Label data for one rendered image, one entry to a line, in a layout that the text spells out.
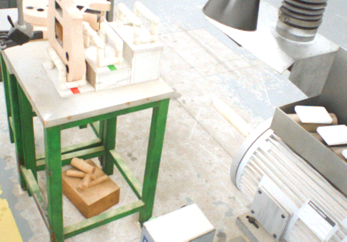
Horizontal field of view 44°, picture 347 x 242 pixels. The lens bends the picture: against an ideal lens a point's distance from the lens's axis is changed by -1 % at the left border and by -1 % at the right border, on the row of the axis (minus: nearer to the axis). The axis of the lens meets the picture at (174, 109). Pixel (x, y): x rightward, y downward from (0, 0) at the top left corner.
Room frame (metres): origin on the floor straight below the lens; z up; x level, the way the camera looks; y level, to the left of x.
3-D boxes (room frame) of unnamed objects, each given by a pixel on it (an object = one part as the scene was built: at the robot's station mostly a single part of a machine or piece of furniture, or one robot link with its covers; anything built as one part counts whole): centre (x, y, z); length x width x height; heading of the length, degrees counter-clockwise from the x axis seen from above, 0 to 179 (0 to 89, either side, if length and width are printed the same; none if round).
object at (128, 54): (1.72, 0.23, 1.02); 0.27 x 0.15 x 0.17; 36
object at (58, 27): (1.54, 0.49, 1.15); 0.10 x 0.03 x 0.05; 35
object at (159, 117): (1.58, 0.06, 0.45); 0.05 x 0.05 x 0.90; 37
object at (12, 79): (1.72, 0.79, 0.45); 0.05 x 0.05 x 0.90; 37
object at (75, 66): (1.54, 0.48, 1.17); 0.35 x 0.04 x 0.40; 35
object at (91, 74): (1.63, 0.35, 0.98); 0.27 x 0.16 x 0.09; 36
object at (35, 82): (1.65, 0.43, 0.55); 0.62 x 0.58 x 0.76; 37
